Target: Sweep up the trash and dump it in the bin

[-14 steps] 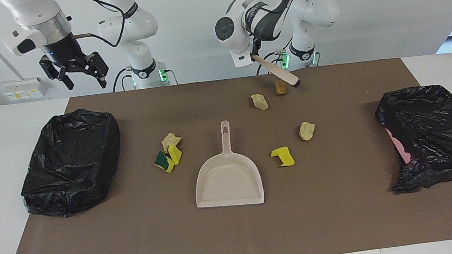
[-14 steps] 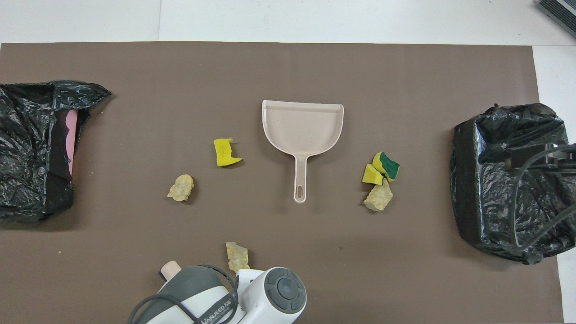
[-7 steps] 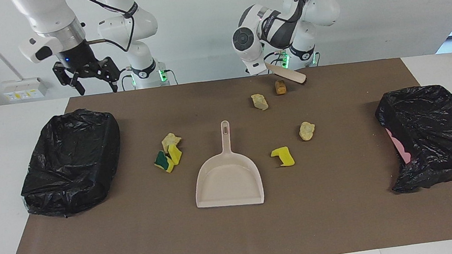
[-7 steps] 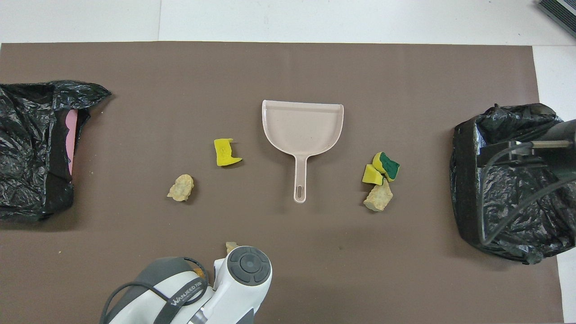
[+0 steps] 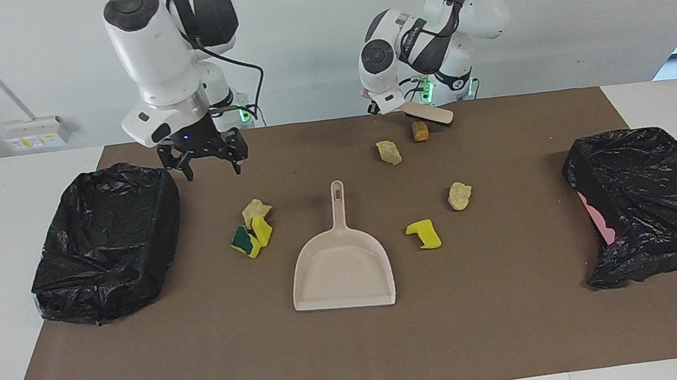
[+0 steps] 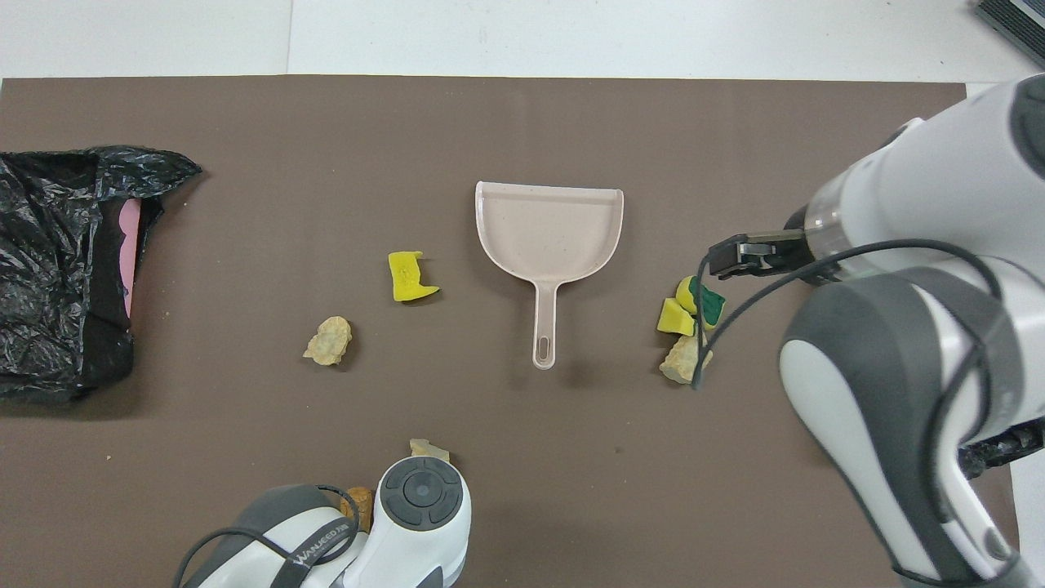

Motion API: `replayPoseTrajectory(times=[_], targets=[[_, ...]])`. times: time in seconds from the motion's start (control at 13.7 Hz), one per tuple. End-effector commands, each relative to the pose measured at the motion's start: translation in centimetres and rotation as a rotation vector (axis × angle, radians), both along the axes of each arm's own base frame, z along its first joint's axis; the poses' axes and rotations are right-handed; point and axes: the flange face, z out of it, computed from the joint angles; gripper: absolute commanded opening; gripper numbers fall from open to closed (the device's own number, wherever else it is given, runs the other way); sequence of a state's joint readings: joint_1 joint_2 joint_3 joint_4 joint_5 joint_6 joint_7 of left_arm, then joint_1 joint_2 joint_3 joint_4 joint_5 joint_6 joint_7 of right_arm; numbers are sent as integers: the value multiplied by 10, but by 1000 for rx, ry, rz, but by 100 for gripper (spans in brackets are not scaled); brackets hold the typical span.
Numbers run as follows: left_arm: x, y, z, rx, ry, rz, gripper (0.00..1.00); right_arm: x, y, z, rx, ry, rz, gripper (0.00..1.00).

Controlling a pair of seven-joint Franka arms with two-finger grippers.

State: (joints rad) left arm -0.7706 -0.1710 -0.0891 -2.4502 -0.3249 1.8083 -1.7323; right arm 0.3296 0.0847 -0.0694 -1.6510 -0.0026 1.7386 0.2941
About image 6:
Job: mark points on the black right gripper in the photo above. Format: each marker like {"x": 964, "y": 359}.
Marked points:
{"x": 802, "y": 245}

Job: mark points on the beige plastic dustpan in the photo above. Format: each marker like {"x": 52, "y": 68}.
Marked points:
{"x": 547, "y": 229}

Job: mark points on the yellow notched sponge piece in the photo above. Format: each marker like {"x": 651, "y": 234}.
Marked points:
{"x": 406, "y": 278}

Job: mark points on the pale foam chunk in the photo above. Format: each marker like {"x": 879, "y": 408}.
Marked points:
{"x": 424, "y": 448}

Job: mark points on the beige foam chunk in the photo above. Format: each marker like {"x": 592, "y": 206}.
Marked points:
{"x": 329, "y": 341}
{"x": 679, "y": 363}

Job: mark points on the brown oval toy bread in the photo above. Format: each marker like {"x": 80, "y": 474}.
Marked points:
{"x": 359, "y": 500}

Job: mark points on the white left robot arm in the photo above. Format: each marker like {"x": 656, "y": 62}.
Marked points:
{"x": 424, "y": 490}

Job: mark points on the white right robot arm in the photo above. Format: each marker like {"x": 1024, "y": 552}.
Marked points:
{"x": 939, "y": 188}

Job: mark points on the black bag lined pink bin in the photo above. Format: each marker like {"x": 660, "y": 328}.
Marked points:
{"x": 49, "y": 204}

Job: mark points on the yellow and green sponge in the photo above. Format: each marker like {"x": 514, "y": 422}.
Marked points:
{"x": 712, "y": 306}

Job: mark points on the small yellow sponge wedge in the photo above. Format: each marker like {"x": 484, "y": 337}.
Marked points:
{"x": 674, "y": 320}

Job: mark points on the grey ribbed device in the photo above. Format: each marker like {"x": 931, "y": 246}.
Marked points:
{"x": 1020, "y": 20}

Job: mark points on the brown table mat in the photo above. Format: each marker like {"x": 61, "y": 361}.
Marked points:
{"x": 326, "y": 163}

